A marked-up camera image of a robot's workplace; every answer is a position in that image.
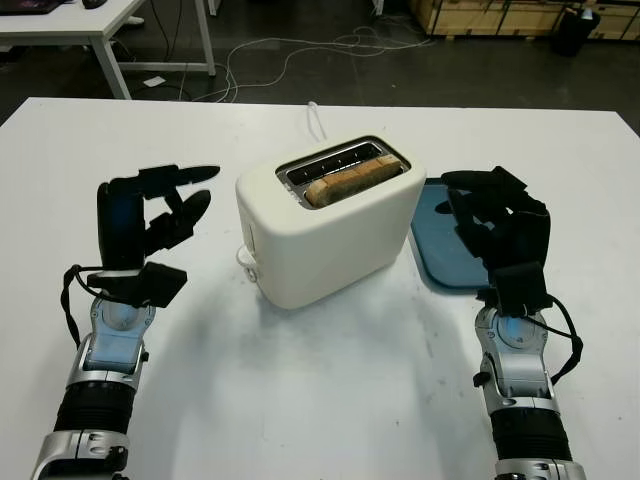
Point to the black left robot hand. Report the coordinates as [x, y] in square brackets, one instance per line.
[120, 230]

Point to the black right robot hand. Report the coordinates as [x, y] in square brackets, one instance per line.
[515, 225]

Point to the white toaster lever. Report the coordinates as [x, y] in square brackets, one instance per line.
[246, 257]

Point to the toasted bread slice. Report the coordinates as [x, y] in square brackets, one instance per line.
[350, 182]

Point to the white two-slot toaster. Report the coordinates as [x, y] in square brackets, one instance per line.
[330, 250]

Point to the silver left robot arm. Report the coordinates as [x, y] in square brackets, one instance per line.
[100, 380]

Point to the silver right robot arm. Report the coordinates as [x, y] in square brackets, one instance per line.
[520, 380]

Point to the blue plastic tray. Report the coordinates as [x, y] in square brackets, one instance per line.
[435, 235]

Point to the white paper slip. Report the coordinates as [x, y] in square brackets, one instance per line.
[154, 81]

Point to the black waste bin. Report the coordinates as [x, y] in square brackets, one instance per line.
[575, 30]

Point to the white office desk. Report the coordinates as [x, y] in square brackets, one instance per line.
[100, 22]

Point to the wooden crate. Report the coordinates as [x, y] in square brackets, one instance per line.
[490, 15]

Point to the black computer mouse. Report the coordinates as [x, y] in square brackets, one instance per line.
[95, 3]

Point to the dark laptop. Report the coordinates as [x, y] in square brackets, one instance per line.
[30, 6]

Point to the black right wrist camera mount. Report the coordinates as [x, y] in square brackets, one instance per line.
[520, 290]

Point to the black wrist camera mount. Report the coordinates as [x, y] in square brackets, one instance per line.
[520, 290]
[160, 285]

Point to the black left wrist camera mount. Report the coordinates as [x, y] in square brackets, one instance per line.
[160, 285]

